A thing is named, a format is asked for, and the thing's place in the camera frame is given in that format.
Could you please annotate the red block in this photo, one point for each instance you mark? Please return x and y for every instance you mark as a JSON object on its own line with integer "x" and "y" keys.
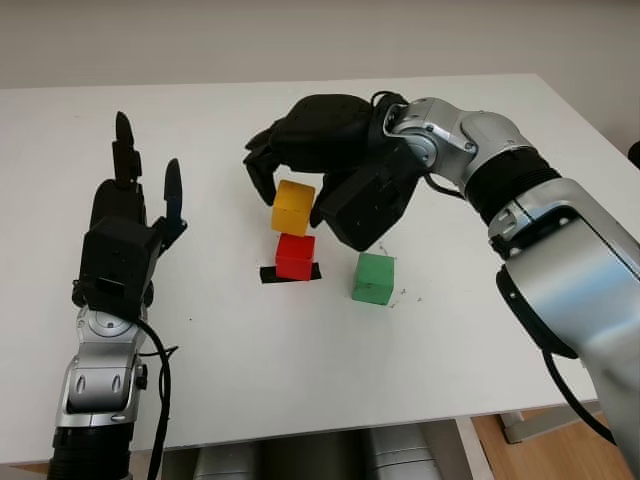
{"x": 295, "y": 260}

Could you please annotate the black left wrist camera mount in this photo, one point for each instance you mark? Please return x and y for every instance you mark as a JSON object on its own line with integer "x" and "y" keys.
{"x": 117, "y": 265}

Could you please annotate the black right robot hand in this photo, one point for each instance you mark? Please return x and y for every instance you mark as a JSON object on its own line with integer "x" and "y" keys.
{"x": 325, "y": 132}

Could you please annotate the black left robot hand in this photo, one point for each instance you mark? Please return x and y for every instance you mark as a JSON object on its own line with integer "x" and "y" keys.
{"x": 120, "y": 200}

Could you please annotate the green block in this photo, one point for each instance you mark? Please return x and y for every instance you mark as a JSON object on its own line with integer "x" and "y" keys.
{"x": 372, "y": 277}

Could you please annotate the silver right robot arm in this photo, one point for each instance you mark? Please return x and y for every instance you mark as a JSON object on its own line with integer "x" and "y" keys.
{"x": 565, "y": 250}

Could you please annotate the grey table leg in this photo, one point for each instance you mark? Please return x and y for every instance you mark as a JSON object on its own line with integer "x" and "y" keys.
{"x": 550, "y": 422}

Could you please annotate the black tape strip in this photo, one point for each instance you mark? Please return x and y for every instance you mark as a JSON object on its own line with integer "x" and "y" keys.
{"x": 267, "y": 276}

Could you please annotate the yellow block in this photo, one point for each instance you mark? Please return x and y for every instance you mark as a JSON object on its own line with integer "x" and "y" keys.
{"x": 290, "y": 210}

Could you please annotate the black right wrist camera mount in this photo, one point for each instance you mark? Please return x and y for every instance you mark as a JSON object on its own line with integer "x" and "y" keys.
{"x": 370, "y": 205}

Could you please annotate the grey robot lower body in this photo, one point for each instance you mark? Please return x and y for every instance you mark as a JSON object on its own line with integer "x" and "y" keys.
{"x": 400, "y": 457}

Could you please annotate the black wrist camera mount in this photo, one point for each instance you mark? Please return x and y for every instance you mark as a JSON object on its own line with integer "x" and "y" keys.
{"x": 370, "y": 205}
{"x": 117, "y": 265}

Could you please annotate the black chair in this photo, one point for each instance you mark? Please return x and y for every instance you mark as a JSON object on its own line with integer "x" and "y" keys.
{"x": 635, "y": 155}

